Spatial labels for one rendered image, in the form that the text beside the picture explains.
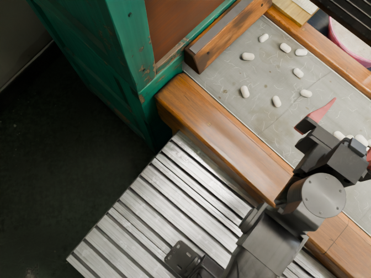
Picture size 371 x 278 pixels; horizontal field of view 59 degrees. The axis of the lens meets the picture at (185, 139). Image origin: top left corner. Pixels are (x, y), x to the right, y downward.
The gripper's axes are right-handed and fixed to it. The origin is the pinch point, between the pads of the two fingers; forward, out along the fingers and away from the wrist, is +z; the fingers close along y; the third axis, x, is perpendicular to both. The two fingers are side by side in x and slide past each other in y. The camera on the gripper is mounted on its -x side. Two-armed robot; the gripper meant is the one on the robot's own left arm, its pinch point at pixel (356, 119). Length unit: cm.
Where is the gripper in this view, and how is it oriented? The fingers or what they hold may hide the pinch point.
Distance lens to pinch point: 61.3
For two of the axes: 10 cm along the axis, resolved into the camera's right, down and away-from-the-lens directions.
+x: -0.1, 2.7, 9.6
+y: -7.7, -6.2, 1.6
